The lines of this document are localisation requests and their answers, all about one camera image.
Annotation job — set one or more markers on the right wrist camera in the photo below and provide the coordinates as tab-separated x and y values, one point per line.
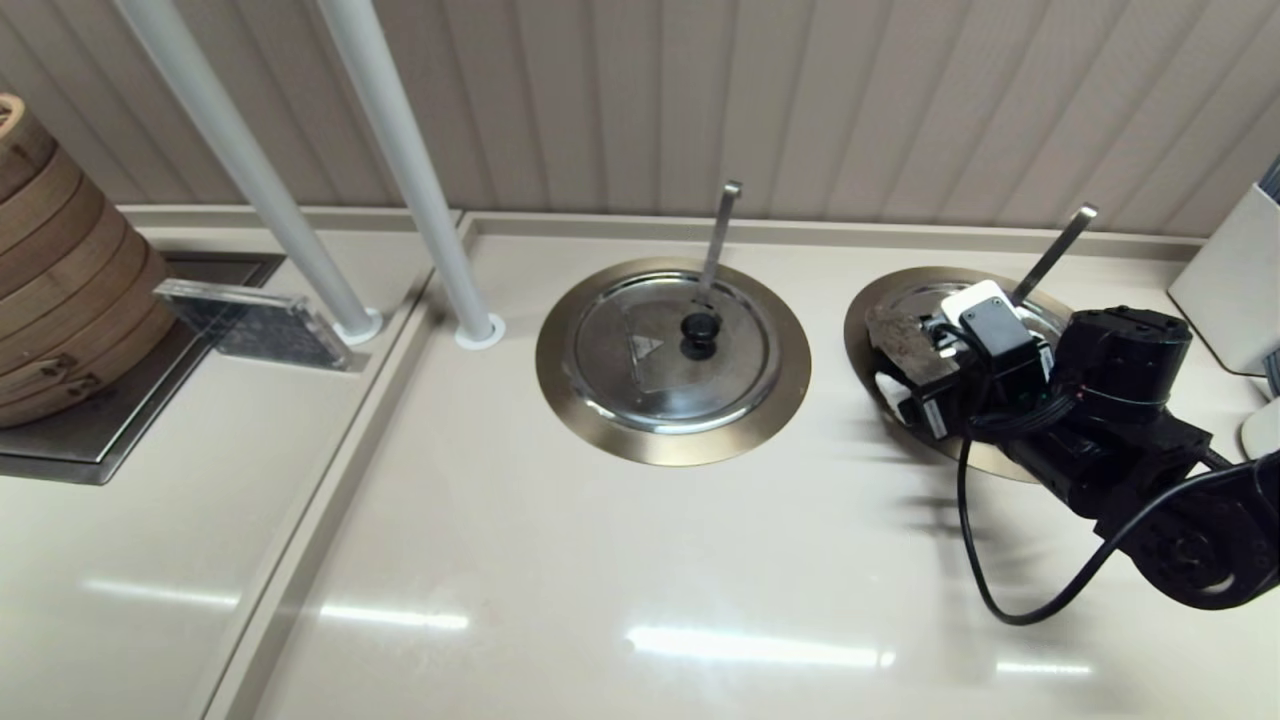
990	320

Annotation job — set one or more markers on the white metal pole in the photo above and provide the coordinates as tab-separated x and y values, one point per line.
407	160
245	160

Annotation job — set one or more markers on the recessed steel tray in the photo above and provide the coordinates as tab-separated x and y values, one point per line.
100	440

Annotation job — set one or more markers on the brass round well rim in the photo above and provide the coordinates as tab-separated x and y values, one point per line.
600	440

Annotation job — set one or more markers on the white round object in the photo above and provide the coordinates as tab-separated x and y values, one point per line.
1265	430

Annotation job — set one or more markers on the grey utensils in container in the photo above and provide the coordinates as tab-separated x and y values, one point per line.
1272	185

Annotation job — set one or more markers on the bamboo steamer basket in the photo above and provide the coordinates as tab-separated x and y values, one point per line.
70	368
60	323
35	248
45	283
30	201
25	148

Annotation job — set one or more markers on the clear acrylic sign holder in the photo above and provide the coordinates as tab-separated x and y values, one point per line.
260	323

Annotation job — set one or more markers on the white square container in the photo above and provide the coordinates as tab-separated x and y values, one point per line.
1235	290

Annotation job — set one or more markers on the steel lid with black knob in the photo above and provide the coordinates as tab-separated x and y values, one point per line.
900	340
620	378

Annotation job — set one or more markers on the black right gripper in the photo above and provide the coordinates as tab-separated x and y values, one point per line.
985	390

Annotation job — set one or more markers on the round metal pan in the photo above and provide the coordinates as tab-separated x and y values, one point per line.
856	345

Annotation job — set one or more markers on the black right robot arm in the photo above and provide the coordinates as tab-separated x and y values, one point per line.
1130	440

